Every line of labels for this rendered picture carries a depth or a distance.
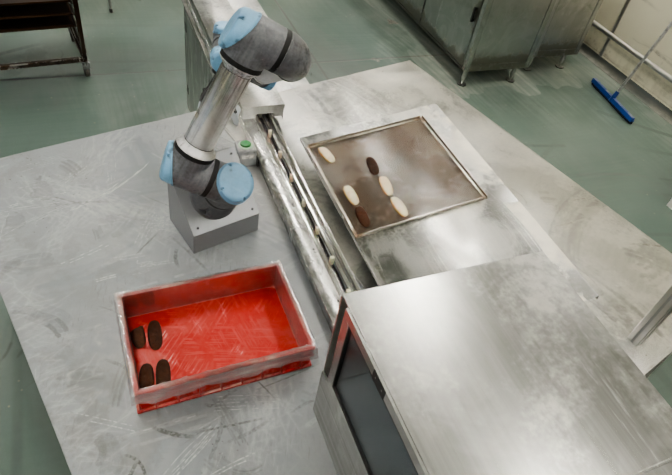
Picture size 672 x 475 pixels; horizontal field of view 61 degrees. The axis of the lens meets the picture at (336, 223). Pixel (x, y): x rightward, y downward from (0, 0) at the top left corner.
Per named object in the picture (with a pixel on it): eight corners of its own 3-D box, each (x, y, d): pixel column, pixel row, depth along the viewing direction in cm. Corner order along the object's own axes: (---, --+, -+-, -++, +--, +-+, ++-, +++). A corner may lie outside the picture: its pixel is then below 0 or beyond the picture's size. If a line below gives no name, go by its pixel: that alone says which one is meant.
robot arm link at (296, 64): (334, 48, 146) (277, 66, 190) (297, 27, 141) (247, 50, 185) (317, 90, 146) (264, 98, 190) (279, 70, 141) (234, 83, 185)
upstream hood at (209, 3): (182, -9, 312) (182, -25, 306) (215, -9, 318) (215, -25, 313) (241, 123, 233) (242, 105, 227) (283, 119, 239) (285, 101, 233)
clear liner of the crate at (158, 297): (115, 313, 162) (111, 291, 155) (278, 278, 180) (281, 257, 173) (133, 419, 141) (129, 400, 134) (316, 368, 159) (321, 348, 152)
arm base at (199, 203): (195, 223, 178) (205, 219, 169) (184, 176, 178) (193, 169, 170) (240, 215, 185) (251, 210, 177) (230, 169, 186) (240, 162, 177)
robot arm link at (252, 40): (201, 205, 163) (295, 39, 139) (150, 186, 157) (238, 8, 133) (203, 183, 173) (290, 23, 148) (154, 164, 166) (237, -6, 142)
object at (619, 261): (208, 242, 297) (206, 108, 241) (378, 179, 356) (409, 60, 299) (441, 568, 203) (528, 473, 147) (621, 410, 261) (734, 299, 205)
